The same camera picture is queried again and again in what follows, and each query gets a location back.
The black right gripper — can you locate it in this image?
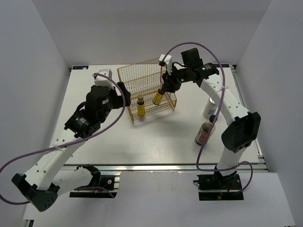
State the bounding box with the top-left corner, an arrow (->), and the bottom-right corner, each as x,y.
161,65 -> 191,93

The yellow label bottle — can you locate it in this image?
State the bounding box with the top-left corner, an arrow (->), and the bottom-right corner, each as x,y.
137,95 -> 145,116
152,88 -> 165,105

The white bead jar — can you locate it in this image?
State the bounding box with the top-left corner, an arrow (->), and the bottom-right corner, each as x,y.
203,98 -> 217,119

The red label sauce bottle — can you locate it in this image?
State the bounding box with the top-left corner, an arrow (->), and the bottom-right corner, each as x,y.
195,115 -> 216,146

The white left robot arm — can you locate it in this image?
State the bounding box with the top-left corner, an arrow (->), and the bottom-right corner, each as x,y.
11,82 -> 131,212

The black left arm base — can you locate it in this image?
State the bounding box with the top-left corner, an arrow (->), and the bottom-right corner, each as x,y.
69,164 -> 120,199

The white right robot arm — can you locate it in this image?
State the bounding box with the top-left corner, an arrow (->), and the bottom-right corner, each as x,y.
159,48 -> 261,189

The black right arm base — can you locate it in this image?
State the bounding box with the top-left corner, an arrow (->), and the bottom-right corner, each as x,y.
193,172 -> 244,201

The yellow wire basket rack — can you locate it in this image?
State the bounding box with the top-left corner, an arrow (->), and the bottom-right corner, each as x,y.
117,58 -> 177,123

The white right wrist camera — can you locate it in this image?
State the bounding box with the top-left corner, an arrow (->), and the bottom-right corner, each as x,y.
159,54 -> 173,75

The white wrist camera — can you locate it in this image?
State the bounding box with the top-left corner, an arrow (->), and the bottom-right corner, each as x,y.
92,69 -> 114,89
159,54 -> 173,75

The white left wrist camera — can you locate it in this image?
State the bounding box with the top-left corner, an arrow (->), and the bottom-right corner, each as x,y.
92,69 -> 114,89

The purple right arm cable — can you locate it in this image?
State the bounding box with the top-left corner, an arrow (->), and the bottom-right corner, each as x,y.
165,42 -> 253,195

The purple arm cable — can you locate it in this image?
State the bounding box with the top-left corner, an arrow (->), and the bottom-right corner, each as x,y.
165,42 -> 253,195
0,73 -> 126,204

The aluminium front rail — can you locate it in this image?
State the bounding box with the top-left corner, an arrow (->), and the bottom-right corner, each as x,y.
61,164 -> 267,172

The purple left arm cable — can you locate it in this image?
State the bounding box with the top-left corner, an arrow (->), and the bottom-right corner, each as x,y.
0,73 -> 126,204

